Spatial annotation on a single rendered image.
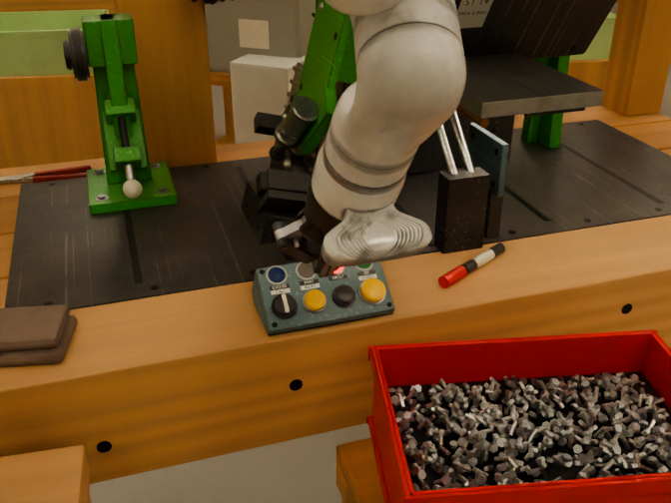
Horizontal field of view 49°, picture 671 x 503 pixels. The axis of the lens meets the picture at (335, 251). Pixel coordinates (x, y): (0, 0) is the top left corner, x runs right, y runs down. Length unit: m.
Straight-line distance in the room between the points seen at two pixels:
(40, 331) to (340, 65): 0.49
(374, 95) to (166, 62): 0.87
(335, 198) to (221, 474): 1.44
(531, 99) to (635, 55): 0.82
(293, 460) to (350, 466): 1.17
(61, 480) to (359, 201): 0.40
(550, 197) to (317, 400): 0.53
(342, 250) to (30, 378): 0.39
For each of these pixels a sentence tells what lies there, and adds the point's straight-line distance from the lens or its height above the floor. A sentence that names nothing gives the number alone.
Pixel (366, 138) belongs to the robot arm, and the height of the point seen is 1.20.
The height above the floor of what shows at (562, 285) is 0.90.
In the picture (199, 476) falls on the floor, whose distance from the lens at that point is 1.97.
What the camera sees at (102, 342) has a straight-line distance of 0.86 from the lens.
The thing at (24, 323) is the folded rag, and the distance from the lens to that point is 0.87.
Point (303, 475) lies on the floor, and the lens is 1.95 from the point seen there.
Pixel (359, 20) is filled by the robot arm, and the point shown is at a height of 1.28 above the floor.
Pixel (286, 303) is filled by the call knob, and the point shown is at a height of 0.94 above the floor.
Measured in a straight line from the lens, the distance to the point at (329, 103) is 0.96.
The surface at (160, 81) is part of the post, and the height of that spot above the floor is 1.04.
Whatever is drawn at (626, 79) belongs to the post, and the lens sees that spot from 1.72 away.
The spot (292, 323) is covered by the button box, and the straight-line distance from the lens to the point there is 0.83.
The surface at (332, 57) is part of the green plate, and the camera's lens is 0.97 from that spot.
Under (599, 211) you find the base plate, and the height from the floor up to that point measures 0.90.
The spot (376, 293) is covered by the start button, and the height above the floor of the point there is 0.93.
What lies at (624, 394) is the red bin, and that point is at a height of 0.89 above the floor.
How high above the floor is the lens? 1.37
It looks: 28 degrees down
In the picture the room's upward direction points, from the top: straight up
